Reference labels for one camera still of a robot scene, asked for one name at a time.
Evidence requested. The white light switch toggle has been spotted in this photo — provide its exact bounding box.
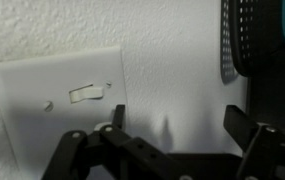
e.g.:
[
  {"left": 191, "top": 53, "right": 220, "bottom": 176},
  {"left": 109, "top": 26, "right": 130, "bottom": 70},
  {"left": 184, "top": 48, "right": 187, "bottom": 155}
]
[{"left": 68, "top": 83, "right": 105, "bottom": 104}]

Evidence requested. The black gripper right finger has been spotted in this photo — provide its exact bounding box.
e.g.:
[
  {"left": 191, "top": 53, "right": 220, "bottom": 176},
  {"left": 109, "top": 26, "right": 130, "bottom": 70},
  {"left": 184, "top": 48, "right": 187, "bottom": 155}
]
[{"left": 223, "top": 104, "right": 285, "bottom": 180}]

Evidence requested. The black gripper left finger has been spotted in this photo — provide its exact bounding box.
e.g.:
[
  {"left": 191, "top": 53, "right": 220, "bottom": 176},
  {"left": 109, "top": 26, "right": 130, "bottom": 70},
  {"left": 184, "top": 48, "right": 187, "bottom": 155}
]
[{"left": 41, "top": 104, "right": 183, "bottom": 180}]

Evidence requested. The white double switch plate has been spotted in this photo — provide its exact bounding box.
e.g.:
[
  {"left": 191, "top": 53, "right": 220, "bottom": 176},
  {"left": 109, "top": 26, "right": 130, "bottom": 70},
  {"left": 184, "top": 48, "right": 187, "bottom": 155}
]
[{"left": 0, "top": 45, "right": 130, "bottom": 174}]

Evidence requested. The black perforated metal chair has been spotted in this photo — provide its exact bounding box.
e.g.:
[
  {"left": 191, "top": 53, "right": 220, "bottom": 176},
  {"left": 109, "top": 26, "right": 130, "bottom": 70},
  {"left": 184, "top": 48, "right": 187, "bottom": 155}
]
[{"left": 231, "top": 0, "right": 285, "bottom": 138}]

